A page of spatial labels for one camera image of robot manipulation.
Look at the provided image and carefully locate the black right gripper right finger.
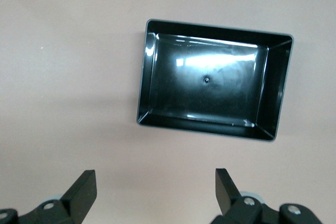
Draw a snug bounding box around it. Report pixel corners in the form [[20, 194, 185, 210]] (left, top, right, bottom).
[[209, 168, 322, 224]]

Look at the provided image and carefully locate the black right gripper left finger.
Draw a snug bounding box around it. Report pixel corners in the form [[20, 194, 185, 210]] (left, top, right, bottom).
[[0, 170, 98, 224]]

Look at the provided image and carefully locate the black plastic box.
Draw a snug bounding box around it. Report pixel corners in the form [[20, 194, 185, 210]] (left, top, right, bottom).
[[135, 18, 295, 143]]

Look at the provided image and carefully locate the large fabric table cover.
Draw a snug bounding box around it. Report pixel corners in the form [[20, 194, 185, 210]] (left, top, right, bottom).
[[0, 0, 336, 224]]

